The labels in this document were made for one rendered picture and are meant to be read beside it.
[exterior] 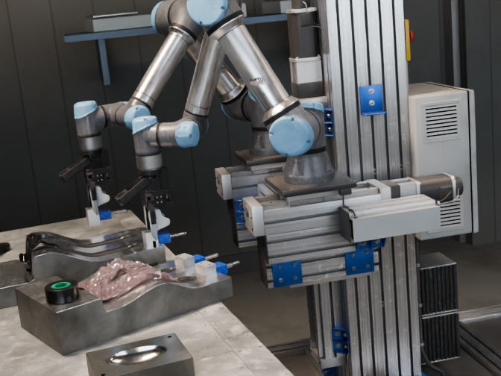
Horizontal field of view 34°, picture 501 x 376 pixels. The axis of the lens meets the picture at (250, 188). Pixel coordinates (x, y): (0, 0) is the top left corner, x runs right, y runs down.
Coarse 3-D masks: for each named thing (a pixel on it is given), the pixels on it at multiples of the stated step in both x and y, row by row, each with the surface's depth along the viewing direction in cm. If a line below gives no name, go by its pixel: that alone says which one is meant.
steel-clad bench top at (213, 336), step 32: (64, 224) 315; (128, 224) 306; (0, 256) 281; (0, 320) 221; (192, 320) 208; (224, 320) 206; (0, 352) 199; (32, 352) 198; (192, 352) 189; (224, 352) 187; (256, 352) 186
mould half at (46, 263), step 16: (48, 240) 245; (80, 240) 258; (96, 240) 258; (128, 240) 252; (32, 256) 234; (48, 256) 231; (64, 256) 233; (80, 256) 238; (112, 256) 240; (128, 256) 239; (144, 256) 241; (160, 256) 243; (0, 272) 242; (16, 272) 241; (32, 272) 236; (48, 272) 232; (64, 272) 234; (80, 272) 235; (0, 288) 228; (0, 304) 229; (16, 304) 231
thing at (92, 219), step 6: (90, 210) 267; (102, 210) 270; (108, 210) 270; (120, 210) 272; (126, 210) 273; (90, 216) 267; (96, 216) 268; (102, 216) 269; (108, 216) 270; (90, 222) 268; (96, 222) 268
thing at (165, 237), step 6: (144, 234) 246; (150, 234) 245; (162, 234) 247; (168, 234) 247; (174, 234) 250; (180, 234) 250; (144, 240) 248; (150, 240) 245; (156, 240) 246; (162, 240) 247; (168, 240) 248
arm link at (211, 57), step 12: (240, 0) 232; (204, 36) 240; (204, 48) 240; (216, 48) 239; (204, 60) 240; (216, 60) 240; (204, 72) 241; (216, 72) 242; (192, 84) 244; (204, 84) 242; (216, 84) 245; (192, 96) 244; (204, 96) 244; (192, 108) 245; (204, 108) 245; (204, 120) 247; (204, 132) 252
